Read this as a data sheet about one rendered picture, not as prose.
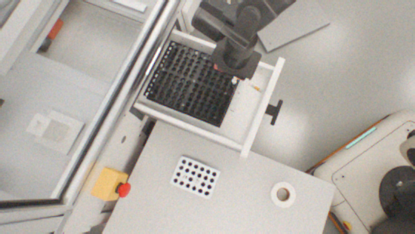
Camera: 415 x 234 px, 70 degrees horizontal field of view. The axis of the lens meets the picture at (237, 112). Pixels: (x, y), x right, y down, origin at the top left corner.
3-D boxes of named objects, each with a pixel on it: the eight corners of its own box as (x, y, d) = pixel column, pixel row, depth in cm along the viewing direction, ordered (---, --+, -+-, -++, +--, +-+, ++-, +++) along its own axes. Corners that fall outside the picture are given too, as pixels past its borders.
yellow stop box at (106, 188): (131, 175, 79) (121, 174, 72) (118, 201, 77) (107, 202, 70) (114, 168, 79) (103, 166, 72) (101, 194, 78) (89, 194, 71)
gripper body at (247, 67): (220, 38, 67) (222, 23, 60) (261, 57, 67) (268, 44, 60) (208, 63, 65) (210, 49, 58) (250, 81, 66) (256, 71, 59)
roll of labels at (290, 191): (293, 183, 87) (296, 182, 83) (293, 207, 85) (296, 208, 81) (269, 181, 87) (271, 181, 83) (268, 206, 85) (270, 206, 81)
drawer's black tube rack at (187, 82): (243, 76, 87) (244, 67, 81) (220, 129, 83) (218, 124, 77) (175, 50, 89) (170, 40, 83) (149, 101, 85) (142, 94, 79)
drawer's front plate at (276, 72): (279, 73, 90) (285, 58, 79) (244, 162, 83) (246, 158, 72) (273, 72, 90) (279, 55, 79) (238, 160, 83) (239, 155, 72)
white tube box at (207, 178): (221, 172, 87) (221, 171, 84) (210, 199, 85) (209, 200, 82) (183, 156, 88) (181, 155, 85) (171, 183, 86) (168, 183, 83)
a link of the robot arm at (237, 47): (247, 54, 53) (264, 30, 54) (216, 32, 53) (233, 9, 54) (242, 67, 59) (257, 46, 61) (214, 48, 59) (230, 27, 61)
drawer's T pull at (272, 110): (283, 101, 79) (284, 99, 78) (273, 126, 77) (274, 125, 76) (270, 96, 79) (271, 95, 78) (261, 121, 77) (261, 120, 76)
